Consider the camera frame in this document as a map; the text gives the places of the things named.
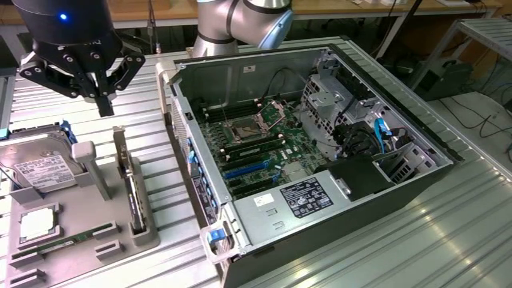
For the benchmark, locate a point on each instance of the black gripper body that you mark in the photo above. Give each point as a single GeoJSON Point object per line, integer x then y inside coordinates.
{"type": "Point", "coordinates": [68, 27]}

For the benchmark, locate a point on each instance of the blue expansion slot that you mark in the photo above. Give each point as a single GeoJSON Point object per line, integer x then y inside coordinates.
{"type": "Point", "coordinates": [246, 170]}

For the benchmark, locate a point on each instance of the metal socket cover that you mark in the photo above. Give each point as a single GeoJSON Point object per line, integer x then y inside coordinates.
{"type": "Point", "coordinates": [274, 114]}

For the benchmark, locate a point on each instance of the grey power supply with label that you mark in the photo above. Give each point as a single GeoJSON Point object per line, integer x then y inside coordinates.
{"type": "Point", "coordinates": [304, 195]}

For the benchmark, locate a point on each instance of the silver CPU chip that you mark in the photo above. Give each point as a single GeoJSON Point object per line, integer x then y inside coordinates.
{"type": "Point", "coordinates": [38, 223]}

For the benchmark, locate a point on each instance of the thin metal locking lever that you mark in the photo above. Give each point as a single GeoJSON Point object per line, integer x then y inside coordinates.
{"type": "Point", "coordinates": [227, 115]}

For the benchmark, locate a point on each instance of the graphics card with metal bracket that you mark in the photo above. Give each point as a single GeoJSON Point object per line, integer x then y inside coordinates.
{"type": "Point", "coordinates": [130, 183]}

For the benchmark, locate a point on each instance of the white round table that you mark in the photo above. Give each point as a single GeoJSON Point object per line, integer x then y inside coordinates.
{"type": "Point", "coordinates": [472, 144]}

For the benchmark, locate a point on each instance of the hard disk with white label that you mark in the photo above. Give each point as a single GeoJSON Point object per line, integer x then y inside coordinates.
{"type": "Point", "coordinates": [36, 171]}

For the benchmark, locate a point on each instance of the grey metal bracket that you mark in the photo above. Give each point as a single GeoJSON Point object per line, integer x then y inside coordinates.
{"type": "Point", "coordinates": [6, 102]}

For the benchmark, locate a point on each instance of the CPU socket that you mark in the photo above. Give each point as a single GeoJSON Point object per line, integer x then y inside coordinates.
{"type": "Point", "coordinates": [246, 130]}

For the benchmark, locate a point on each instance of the wooden desk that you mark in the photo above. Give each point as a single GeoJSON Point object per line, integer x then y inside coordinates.
{"type": "Point", "coordinates": [340, 7]}

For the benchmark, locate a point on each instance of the silver disk bay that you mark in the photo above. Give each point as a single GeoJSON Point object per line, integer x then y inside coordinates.
{"type": "Point", "coordinates": [408, 163]}

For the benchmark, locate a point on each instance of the black expansion slot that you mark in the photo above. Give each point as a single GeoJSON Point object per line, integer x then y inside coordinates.
{"type": "Point", "coordinates": [252, 186]}

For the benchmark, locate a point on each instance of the green motherboard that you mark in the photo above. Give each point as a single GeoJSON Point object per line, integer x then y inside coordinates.
{"type": "Point", "coordinates": [256, 177]}

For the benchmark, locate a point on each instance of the installed green RAM stick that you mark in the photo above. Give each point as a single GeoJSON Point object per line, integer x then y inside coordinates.
{"type": "Point", "coordinates": [252, 152]}

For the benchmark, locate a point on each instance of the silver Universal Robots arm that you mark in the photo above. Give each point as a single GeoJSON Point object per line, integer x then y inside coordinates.
{"type": "Point", "coordinates": [240, 21]}

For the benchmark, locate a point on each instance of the blue case latch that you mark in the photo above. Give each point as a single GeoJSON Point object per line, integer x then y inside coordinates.
{"type": "Point", "coordinates": [214, 235]}

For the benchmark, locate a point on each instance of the loose green RAM stick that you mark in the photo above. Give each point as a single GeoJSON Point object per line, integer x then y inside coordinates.
{"type": "Point", "coordinates": [76, 238]}

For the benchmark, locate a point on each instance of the slatted metal side table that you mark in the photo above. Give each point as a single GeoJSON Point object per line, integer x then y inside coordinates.
{"type": "Point", "coordinates": [486, 33]}

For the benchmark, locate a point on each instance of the silver chipset heatsink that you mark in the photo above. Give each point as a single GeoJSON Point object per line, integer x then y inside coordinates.
{"type": "Point", "coordinates": [292, 170]}

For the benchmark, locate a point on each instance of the blue disk caddy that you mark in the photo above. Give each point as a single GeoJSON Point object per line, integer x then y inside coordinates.
{"type": "Point", "coordinates": [68, 132]}

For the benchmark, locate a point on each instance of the black RAM slot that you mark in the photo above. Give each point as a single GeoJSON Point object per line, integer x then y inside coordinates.
{"type": "Point", "coordinates": [250, 144]}
{"type": "Point", "coordinates": [232, 115]}
{"type": "Point", "coordinates": [228, 108]}

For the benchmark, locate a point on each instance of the black box on floor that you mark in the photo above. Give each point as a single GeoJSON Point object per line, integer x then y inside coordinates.
{"type": "Point", "coordinates": [448, 79]}

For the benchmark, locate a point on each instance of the silver perforated drive cage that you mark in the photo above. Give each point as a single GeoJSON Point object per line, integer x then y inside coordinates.
{"type": "Point", "coordinates": [320, 105]}

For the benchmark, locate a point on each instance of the grey plastic parts rack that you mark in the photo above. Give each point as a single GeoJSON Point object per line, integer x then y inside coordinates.
{"type": "Point", "coordinates": [80, 228]}

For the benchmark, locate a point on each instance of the black plastic shroud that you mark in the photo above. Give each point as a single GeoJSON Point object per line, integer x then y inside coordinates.
{"type": "Point", "coordinates": [356, 177]}

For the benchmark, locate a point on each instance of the blue card retainer strip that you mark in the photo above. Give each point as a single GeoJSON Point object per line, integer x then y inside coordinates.
{"type": "Point", "coordinates": [204, 183]}

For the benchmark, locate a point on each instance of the open black PC case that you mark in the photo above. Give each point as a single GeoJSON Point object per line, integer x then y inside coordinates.
{"type": "Point", "coordinates": [360, 234]}

